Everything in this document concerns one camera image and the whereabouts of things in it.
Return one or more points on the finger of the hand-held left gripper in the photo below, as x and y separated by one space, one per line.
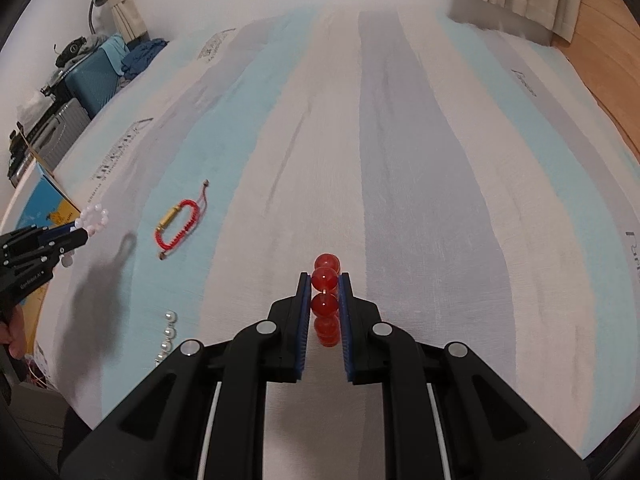
70 242
57 230

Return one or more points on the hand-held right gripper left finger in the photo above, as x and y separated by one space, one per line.
301 330

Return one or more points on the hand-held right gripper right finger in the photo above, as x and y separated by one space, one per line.
345 330

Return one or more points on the beach print cardboard box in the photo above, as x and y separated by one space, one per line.
42 200

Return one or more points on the person's left hand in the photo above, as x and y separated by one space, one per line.
14 332

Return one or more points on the grey suitcase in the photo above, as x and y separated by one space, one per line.
65 120

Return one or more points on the white pearl strand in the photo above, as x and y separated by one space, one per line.
171 317

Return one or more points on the white plastic bag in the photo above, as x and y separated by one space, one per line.
35 102

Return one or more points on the teal suitcase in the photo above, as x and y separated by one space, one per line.
92 80

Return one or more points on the striped bed sheet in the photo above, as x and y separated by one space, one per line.
400 160

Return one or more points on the light blue cloth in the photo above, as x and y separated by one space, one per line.
116 47

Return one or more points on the grey clothes pile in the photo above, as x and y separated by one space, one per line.
97 41

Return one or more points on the dark blue clothes pile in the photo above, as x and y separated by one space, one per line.
142 55

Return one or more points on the narrow beige curtain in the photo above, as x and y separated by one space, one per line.
127 10

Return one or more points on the wooden headboard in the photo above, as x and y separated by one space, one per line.
610 60

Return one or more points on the black camera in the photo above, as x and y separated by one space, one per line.
75 48

